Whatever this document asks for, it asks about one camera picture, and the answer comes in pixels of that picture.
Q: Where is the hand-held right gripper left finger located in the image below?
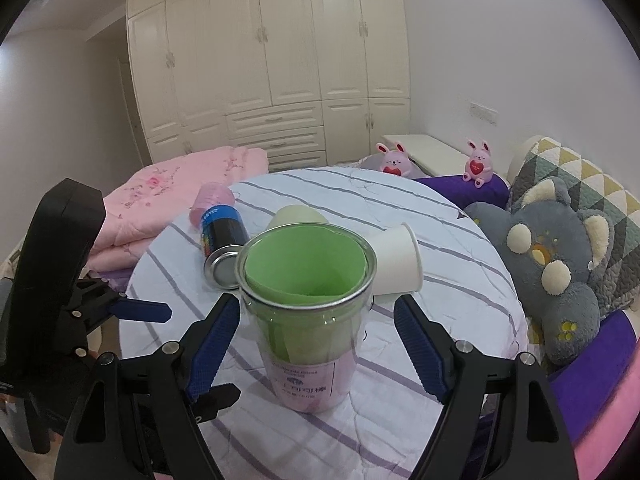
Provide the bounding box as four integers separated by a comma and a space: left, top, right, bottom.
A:
52, 292, 242, 480

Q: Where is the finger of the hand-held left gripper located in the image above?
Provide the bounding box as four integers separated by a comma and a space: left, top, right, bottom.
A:
116, 297, 174, 324
196, 383, 241, 424

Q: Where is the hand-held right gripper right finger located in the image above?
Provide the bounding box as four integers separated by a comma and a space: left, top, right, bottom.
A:
394, 295, 579, 480

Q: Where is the white paper cup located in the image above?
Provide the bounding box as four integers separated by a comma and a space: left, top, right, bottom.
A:
369, 223, 424, 295

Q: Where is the pale green cup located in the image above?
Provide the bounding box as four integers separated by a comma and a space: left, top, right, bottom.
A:
265, 204, 330, 234

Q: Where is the clear plastic jar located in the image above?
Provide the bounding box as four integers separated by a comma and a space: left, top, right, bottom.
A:
235, 225, 379, 415

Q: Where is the black spray can pink cap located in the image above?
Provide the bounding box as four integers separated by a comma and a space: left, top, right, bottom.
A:
189, 182, 251, 290

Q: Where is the pink floral quilt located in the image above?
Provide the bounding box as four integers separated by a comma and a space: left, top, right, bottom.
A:
87, 146, 271, 274

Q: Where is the purple cushion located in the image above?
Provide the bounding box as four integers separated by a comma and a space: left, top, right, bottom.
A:
412, 172, 511, 212

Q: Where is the grey plush bear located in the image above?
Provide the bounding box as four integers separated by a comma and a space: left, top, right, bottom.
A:
465, 177, 617, 366

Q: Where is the purple bed sheet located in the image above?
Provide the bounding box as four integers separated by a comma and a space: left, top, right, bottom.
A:
525, 309, 640, 449

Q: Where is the pink bunny toy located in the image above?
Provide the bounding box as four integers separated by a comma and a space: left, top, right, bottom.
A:
462, 138, 494, 185
376, 142, 414, 179

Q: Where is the white nightstand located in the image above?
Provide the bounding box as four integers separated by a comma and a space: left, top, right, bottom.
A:
382, 133, 474, 179

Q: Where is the triangle patterned quilted cushion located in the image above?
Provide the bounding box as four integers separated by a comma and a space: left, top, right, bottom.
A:
507, 135, 640, 322

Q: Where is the cream wardrobe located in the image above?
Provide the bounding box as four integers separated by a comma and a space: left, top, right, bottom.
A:
125, 0, 412, 174

